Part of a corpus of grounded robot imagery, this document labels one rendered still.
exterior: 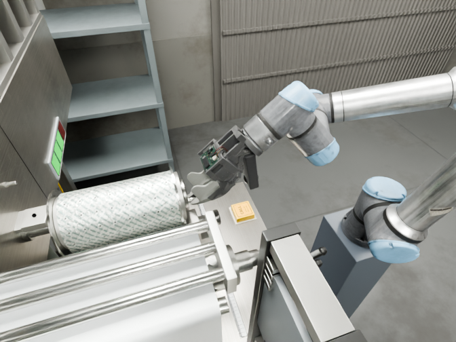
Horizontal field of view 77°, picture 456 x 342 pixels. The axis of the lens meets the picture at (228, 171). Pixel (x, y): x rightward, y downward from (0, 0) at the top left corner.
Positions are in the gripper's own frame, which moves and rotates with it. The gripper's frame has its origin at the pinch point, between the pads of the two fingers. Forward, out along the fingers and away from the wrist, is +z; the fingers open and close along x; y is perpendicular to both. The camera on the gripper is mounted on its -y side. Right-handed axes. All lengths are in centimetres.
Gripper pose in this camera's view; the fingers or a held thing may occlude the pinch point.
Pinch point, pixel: (195, 199)
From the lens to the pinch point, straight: 70.9
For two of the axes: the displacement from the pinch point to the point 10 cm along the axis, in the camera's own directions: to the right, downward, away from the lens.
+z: -7.3, 6.3, 2.6
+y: -6.1, -4.2, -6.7
